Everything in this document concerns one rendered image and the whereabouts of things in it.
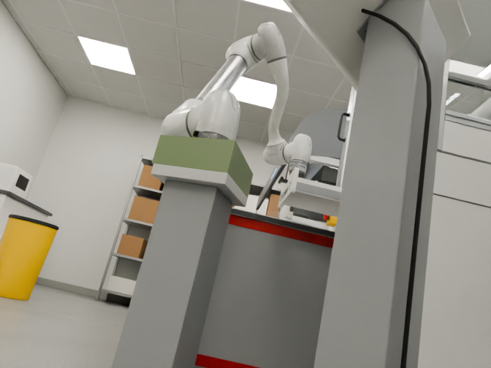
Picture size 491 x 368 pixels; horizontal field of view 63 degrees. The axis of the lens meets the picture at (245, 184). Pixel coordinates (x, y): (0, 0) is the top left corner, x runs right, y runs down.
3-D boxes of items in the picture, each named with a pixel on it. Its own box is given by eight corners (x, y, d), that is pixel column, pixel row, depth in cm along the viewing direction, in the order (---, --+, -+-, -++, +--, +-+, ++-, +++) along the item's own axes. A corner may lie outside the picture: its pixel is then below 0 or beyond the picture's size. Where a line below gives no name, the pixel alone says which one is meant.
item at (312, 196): (294, 190, 161) (297, 177, 162) (283, 204, 185) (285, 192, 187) (390, 213, 162) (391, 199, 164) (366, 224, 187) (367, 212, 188)
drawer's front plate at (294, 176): (290, 192, 159) (295, 166, 162) (278, 207, 186) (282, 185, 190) (294, 193, 159) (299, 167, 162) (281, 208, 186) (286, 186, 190)
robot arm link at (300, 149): (313, 166, 204) (293, 168, 214) (318, 138, 209) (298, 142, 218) (300, 158, 197) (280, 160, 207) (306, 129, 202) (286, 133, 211)
